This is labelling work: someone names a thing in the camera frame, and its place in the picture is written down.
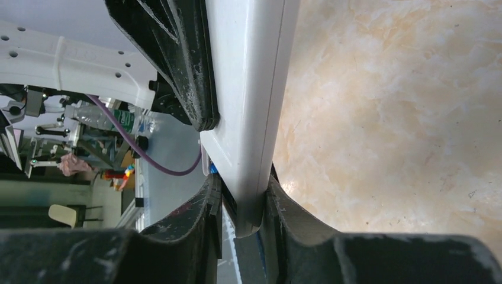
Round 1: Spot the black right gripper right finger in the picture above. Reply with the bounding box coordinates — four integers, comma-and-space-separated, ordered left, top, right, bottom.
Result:
260, 177, 501, 283

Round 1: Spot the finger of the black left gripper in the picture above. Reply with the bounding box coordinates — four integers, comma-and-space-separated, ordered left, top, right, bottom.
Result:
105, 0, 220, 132

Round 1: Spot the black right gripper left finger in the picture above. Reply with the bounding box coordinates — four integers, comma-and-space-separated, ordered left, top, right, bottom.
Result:
1, 174, 223, 283

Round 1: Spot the grey remote control with buttons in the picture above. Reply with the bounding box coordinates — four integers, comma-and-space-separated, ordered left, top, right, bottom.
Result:
200, 1, 300, 238

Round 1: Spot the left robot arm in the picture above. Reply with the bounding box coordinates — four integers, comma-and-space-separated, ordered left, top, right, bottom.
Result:
1, 1, 220, 132

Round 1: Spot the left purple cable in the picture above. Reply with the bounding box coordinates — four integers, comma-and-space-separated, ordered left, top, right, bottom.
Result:
86, 93, 203, 177

